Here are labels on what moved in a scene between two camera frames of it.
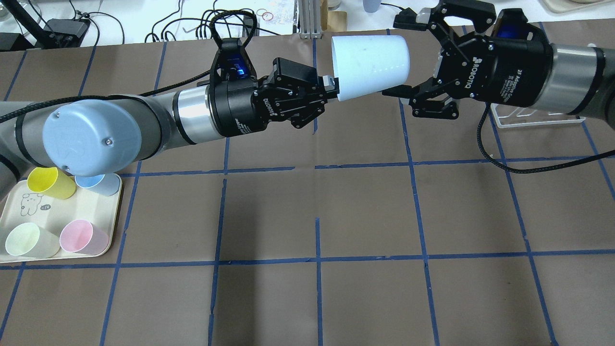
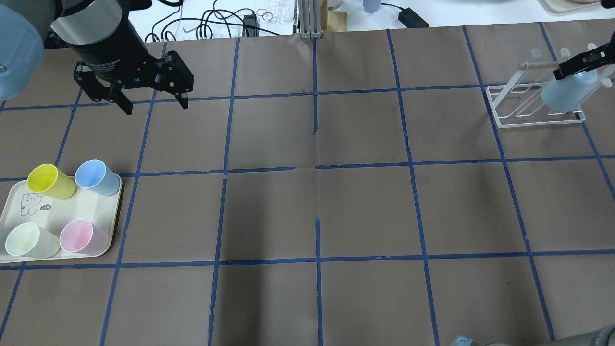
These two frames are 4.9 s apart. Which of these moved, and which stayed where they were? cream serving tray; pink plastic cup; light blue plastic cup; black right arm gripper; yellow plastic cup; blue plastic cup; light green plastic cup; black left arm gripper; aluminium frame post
Moved: black left arm gripper; light blue plastic cup; black right arm gripper
Stayed: yellow plastic cup; blue plastic cup; light green plastic cup; cream serving tray; pink plastic cup; aluminium frame post
